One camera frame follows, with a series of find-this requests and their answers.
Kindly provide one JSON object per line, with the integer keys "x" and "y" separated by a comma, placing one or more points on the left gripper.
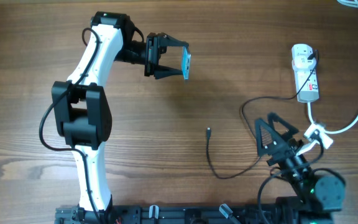
{"x": 151, "y": 56}

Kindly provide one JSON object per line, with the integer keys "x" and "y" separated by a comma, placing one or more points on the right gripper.
{"x": 279, "y": 145}

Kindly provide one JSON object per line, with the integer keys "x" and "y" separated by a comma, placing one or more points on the turquoise-screen smartphone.
{"x": 185, "y": 62}

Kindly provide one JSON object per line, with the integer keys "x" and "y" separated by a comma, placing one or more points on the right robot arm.
{"x": 318, "y": 192}

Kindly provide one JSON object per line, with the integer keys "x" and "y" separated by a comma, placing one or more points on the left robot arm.
{"x": 82, "y": 114}

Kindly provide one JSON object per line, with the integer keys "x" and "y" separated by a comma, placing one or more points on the white charger plug adapter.
{"x": 303, "y": 62}

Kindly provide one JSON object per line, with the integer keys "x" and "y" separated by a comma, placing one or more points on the white power strip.
{"x": 306, "y": 82}

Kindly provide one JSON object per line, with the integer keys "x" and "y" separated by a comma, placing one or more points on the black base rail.
{"x": 248, "y": 214}

